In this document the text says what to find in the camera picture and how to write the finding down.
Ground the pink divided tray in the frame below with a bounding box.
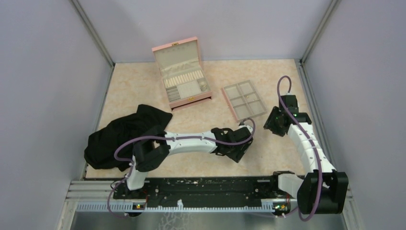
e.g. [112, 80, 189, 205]
[222, 80, 268, 122]

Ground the pink jewelry box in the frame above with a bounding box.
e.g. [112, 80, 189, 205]
[152, 37, 213, 111]

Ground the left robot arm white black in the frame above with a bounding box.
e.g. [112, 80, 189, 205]
[114, 123, 256, 198]

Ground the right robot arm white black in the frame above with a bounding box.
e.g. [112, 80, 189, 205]
[264, 95, 349, 215]

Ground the black cloth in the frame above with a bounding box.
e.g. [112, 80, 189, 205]
[84, 104, 173, 172]

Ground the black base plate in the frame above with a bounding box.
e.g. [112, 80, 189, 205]
[113, 175, 293, 208]

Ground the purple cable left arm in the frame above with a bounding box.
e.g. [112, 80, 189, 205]
[107, 118, 256, 219]

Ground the white slotted cable duct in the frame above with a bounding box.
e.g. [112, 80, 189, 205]
[76, 201, 275, 213]

